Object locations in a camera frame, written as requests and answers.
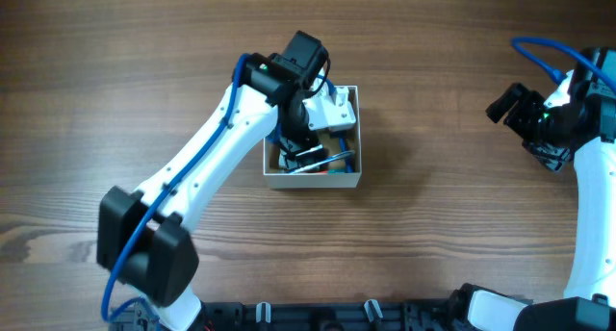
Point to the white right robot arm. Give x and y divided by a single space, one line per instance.
588 301

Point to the Colgate toothpaste tube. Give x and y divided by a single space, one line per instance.
337 171

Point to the blue white toothbrush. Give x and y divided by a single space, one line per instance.
317 159

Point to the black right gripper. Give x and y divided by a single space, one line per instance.
550 156

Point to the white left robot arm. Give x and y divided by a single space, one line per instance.
144 237

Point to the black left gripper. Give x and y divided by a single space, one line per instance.
292 142

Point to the white cardboard box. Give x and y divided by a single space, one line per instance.
277 178

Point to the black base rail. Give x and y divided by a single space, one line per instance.
413 315

